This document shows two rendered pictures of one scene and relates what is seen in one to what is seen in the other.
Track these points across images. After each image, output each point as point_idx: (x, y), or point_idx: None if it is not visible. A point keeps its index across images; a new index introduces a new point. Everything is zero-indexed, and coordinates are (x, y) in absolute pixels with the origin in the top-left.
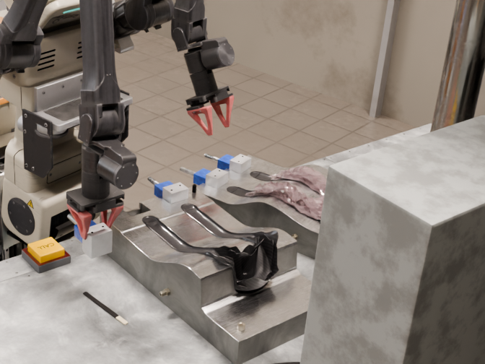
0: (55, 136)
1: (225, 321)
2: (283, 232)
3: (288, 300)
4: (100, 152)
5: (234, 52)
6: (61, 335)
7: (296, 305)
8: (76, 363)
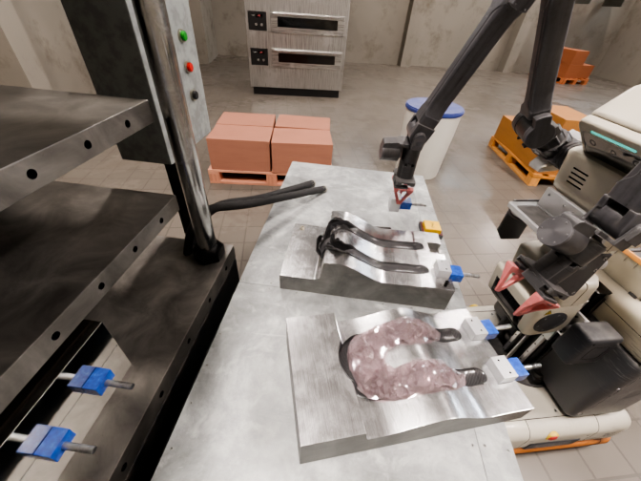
0: (509, 211)
1: (312, 228)
2: (338, 261)
3: (299, 256)
4: None
5: (564, 241)
6: (365, 210)
7: (293, 256)
8: (345, 205)
